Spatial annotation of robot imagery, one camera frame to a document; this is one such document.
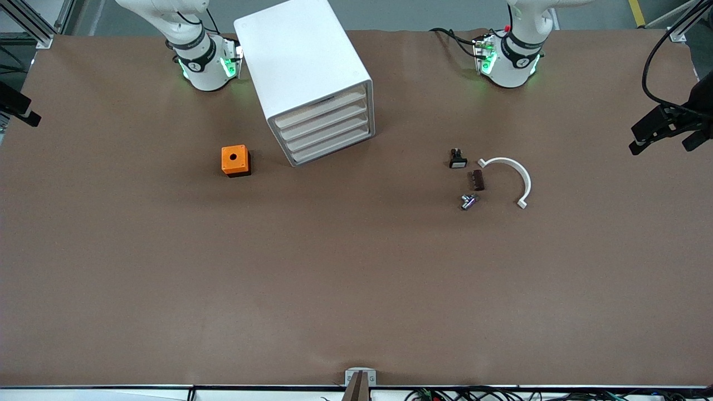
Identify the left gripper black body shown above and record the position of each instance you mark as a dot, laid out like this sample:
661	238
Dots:
701	107

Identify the white plastic drawer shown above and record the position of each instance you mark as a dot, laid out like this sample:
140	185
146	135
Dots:
324	120
330	142
322	108
327	131

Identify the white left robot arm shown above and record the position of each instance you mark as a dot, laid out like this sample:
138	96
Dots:
509	67

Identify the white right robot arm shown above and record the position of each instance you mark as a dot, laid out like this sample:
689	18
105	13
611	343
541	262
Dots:
203	69

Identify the white drawer cabinet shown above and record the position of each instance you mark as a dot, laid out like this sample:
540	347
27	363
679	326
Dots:
301	55

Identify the white curved plastic clip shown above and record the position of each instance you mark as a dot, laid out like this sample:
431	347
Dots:
503	160

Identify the brown terminal block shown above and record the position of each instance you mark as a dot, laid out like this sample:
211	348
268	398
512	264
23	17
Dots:
478	180

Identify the silver metal connector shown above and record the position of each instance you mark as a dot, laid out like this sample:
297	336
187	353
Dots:
469	201

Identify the brown table mat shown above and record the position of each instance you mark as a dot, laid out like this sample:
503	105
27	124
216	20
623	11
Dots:
334	306

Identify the aluminium frame profile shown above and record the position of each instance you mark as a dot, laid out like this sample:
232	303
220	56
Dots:
682	28
66	14
28	22

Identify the black switch white face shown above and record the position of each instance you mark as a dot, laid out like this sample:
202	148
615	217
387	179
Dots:
458	160

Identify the orange button enclosure box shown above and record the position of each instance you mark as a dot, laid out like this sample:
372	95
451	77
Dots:
234	157

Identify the white table edge rail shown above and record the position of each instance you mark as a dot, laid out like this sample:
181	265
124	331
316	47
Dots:
111	394

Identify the grey metal bracket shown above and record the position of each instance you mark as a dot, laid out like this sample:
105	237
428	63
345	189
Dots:
348	374

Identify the brown post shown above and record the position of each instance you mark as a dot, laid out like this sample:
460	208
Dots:
359	390

